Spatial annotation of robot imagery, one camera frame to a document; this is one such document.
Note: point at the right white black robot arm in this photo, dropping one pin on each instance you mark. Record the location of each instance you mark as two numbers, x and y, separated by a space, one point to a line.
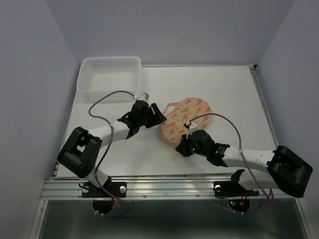
275 169

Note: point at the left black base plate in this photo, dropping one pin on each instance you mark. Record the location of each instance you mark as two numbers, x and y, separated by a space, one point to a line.
117 189

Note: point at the aluminium right side rail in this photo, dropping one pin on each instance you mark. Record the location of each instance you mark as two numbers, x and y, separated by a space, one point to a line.
262 136

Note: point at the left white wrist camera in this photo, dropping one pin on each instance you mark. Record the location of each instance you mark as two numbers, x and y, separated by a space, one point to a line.
143 97

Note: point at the floral orange laundry bag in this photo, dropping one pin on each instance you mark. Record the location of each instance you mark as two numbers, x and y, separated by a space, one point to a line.
177 114

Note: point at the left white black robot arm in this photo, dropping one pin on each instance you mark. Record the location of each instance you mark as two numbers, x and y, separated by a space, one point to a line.
81 149

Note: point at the aluminium front rail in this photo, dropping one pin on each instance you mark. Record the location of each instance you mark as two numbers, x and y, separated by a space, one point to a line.
142 188

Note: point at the white perforated plastic basket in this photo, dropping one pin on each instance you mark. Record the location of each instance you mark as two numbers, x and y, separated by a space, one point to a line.
99 76

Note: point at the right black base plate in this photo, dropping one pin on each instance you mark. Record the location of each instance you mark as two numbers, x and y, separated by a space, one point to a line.
232 188

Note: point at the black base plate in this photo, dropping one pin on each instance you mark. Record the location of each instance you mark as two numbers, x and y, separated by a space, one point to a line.
117 189
232 188

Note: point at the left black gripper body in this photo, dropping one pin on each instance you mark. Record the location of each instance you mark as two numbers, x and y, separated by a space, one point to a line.
145 121

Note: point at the aluminium rail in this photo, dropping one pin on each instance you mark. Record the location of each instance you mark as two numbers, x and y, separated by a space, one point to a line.
142 188
262 136

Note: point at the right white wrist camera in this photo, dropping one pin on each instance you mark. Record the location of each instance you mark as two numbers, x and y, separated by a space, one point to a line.
191 127

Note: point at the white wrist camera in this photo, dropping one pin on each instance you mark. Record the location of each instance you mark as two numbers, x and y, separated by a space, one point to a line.
143 97
191 127

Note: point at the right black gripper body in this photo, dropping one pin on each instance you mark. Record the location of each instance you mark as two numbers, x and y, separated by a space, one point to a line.
189 147

